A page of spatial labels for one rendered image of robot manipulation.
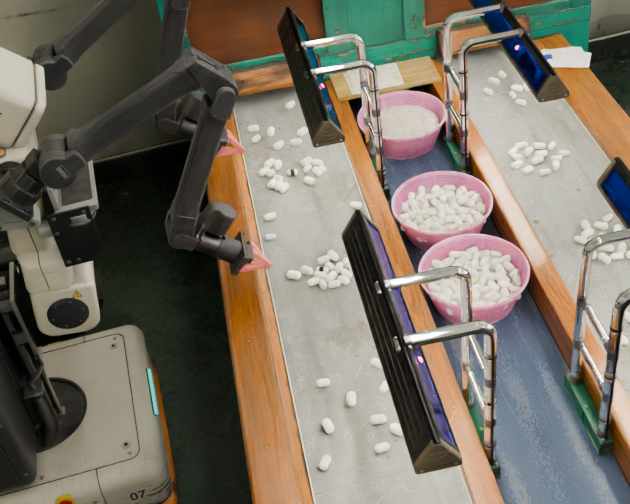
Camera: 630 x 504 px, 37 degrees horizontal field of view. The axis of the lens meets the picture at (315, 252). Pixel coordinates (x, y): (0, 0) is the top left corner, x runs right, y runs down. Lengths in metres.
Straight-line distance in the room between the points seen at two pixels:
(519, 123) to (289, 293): 0.93
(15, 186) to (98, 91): 1.93
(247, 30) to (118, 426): 1.25
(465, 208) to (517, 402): 0.61
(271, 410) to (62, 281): 0.67
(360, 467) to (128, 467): 0.90
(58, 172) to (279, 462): 0.75
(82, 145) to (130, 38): 1.88
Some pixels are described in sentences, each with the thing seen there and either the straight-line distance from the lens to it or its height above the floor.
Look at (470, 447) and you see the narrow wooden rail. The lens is 1.95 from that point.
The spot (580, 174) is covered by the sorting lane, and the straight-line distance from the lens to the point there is 2.65.
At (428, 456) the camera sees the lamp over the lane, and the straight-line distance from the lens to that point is 1.55.
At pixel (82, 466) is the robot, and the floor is 0.28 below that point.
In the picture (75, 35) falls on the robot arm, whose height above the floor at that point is 1.31.
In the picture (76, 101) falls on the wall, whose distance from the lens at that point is 3.98.
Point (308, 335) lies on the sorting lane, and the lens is 2.22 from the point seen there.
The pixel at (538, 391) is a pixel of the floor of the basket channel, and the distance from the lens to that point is 2.17.
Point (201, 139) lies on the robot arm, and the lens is 2.05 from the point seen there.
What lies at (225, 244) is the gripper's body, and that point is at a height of 0.92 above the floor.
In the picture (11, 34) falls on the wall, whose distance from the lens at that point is 3.85.
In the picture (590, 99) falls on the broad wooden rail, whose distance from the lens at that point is 2.92.
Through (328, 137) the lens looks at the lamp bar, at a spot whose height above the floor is 1.06.
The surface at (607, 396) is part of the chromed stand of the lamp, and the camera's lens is 1.95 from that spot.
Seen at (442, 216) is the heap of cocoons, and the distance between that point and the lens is 2.50.
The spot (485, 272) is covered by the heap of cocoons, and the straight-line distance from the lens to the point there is 2.33.
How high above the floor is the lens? 2.33
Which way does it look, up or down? 41 degrees down
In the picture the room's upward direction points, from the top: 9 degrees counter-clockwise
